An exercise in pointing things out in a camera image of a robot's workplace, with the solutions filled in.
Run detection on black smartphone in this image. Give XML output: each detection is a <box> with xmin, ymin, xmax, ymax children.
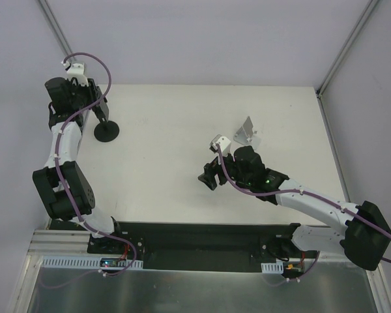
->
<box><xmin>91</xmin><ymin>97</ymin><xmax>109</xmax><ymax>123</ymax></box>

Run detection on silver folding phone stand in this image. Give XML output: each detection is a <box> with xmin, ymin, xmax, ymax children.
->
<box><xmin>233</xmin><ymin>116</ymin><xmax>261</xmax><ymax>150</ymax></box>

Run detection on black round-base phone stand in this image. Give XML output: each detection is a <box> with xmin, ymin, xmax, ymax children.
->
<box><xmin>93</xmin><ymin>121</ymin><xmax>120</xmax><ymax>143</ymax></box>

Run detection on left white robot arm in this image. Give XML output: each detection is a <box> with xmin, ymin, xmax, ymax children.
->
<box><xmin>33</xmin><ymin>77</ymin><xmax>125</xmax><ymax>254</ymax></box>

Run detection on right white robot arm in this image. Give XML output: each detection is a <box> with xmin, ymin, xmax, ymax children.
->
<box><xmin>198</xmin><ymin>137</ymin><xmax>391</xmax><ymax>271</ymax></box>

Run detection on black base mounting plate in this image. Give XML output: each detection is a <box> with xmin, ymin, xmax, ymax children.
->
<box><xmin>87</xmin><ymin>222</ymin><xmax>317</xmax><ymax>273</ymax></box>

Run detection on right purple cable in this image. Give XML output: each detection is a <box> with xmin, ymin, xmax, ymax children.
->
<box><xmin>214</xmin><ymin>146</ymin><xmax>391</xmax><ymax>265</ymax></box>

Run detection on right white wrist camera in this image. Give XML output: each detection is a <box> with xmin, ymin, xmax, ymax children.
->
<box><xmin>209</xmin><ymin>134</ymin><xmax>231</xmax><ymax>157</ymax></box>

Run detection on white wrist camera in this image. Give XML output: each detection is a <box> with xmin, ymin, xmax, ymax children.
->
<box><xmin>62</xmin><ymin>61</ymin><xmax>89</xmax><ymax>87</ymax></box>
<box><xmin>209</xmin><ymin>134</ymin><xmax>231</xmax><ymax>157</ymax></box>

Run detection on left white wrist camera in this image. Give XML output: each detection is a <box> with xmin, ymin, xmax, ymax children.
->
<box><xmin>62</xmin><ymin>61</ymin><xmax>89</xmax><ymax>87</ymax></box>

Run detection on left aluminium frame post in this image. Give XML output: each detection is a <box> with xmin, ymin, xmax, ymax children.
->
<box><xmin>35</xmin><ymin>0</ymin><xmax>73</xmax><ymax>56</ymax></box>

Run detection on aluminium frame post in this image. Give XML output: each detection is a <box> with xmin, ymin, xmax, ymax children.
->
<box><xmin>35</xmin><ymin>0</ymin><xmax>73</xmax><ymax>56</ymax></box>
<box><xmin>316</xmin><ymin>0</ymin><xmax>382</xmax><ymax>99</ymax></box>

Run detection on right white cable duct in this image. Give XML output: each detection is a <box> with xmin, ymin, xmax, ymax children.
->
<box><xmin>261</xmin><ymin>261</ymin><xmax>284</xmax><ymax>275</ymax></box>

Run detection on white cable duct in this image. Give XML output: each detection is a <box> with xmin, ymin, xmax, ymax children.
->
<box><xmin>42</xmin><ymin>256</ymin><xmax>143</xmax><ymax>271</ymax></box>
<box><xmin>261</xmin><ymin>261</ymin><xmax>284</xmax><ymax>275</ymax></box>

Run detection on left white cable duct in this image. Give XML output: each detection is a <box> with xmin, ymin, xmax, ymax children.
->
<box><xmin>42</xmin><ymin>256</ymin><xmax>143</xmax><ymax>271</ymax></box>

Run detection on right aluminium frame post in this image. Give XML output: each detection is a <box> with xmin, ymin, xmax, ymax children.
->
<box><xmin>316</xmin><ymin>0</ymin><xmax>382</xmax><ymax>99</ymax></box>

